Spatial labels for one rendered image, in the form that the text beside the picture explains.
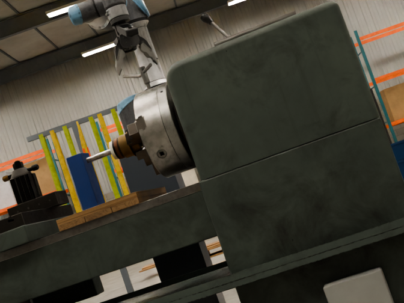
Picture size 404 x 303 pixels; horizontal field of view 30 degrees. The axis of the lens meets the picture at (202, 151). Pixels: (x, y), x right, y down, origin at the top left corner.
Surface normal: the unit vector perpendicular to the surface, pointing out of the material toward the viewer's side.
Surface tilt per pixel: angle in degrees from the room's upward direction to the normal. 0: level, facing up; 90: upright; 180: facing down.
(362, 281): 90
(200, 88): 90
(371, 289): 90
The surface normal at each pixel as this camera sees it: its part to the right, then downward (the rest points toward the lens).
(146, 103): -0.37, -0.57
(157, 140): -0.13, 0.23
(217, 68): -0.22, 0.00
